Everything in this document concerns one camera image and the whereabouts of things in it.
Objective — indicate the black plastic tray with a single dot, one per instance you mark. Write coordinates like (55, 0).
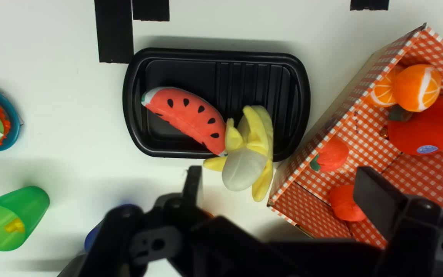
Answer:
(231, 77)

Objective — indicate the plush orange fruit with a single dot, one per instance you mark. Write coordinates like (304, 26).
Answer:
(415, 86)

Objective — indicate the long black tape strip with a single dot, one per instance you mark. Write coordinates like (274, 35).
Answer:
(114, 31)

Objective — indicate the yellow toy piece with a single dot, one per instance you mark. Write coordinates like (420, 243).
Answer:
(14, 226)

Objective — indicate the small black tape square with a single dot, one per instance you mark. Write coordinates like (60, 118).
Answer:
(369, 3)

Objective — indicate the brown checkered cardboard box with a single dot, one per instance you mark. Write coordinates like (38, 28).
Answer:
(364, 132)

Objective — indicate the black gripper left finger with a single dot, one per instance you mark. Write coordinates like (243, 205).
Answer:
(192, 185)

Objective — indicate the green plastic cup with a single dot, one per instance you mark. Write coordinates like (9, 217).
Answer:
(6, 209)

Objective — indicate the short black tape piece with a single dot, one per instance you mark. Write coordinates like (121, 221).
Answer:
(151, 9)

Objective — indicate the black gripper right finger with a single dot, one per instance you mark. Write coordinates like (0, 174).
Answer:
(380, 201)

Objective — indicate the plush watermelon slice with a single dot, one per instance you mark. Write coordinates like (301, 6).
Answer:
(184, 115)

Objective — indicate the plush red fruit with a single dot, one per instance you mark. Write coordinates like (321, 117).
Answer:
(426, 125)

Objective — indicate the plush peeled banana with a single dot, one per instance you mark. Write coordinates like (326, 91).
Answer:
(241, 166)

